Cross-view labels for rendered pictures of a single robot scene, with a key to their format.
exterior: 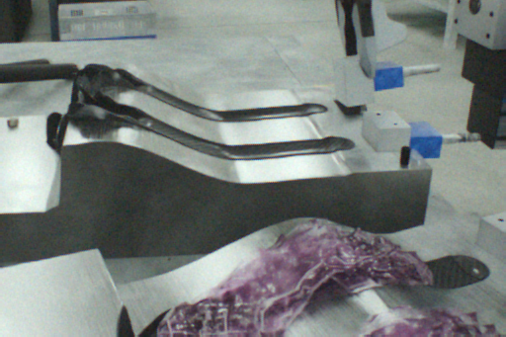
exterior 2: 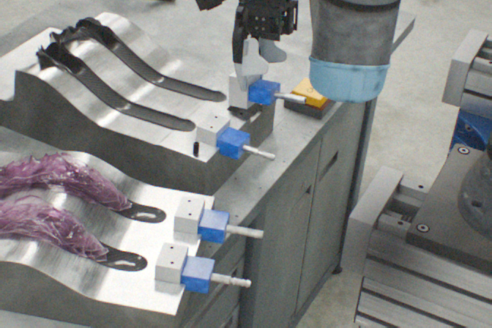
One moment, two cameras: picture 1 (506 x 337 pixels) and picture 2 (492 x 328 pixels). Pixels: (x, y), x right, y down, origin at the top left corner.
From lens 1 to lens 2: 1.12 m
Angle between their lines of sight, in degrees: 28
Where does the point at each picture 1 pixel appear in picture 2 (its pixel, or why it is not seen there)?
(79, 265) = not seen: outside the picture
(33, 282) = not seen: outside the picture
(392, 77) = (261, 96)
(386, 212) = (181, 178)
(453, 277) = (144, 217)
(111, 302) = not seen: outside the picture
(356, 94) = (234, 98)
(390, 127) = (203, 128)
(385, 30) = (253, 62)
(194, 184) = (77, 116)
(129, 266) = (41, 148)
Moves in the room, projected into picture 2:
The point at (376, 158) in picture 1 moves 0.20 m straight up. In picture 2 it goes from (187, 143) to (192, 33)
